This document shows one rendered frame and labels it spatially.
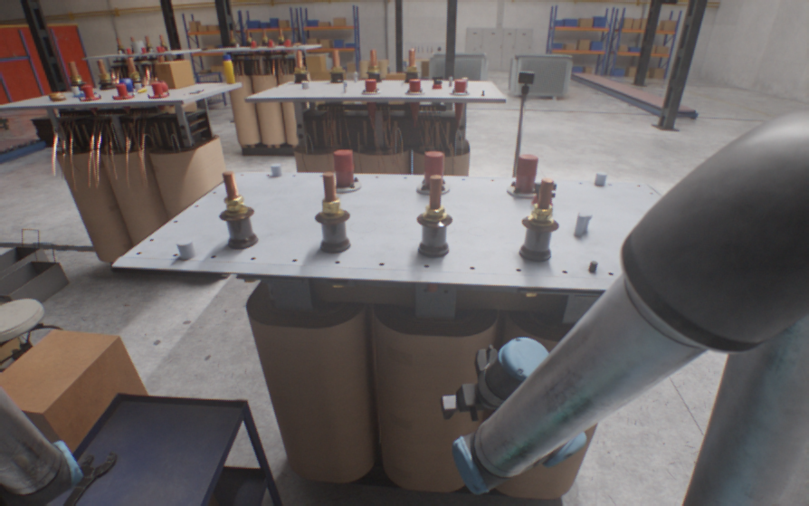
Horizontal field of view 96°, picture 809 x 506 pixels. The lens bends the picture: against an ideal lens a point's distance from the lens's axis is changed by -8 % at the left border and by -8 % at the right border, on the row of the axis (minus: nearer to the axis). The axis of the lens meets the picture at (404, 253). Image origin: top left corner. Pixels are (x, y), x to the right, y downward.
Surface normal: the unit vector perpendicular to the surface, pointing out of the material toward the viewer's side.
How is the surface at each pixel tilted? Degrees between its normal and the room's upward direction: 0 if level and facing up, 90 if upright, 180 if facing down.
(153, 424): 0
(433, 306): 90
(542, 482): 90
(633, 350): 97
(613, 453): 0
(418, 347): 90
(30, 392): 0
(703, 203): 53
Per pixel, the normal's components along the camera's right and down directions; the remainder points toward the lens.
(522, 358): 0.13, -0.67
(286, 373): -0.09, 0.50
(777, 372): -0.87, 0.24
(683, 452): 0.00, -0.87
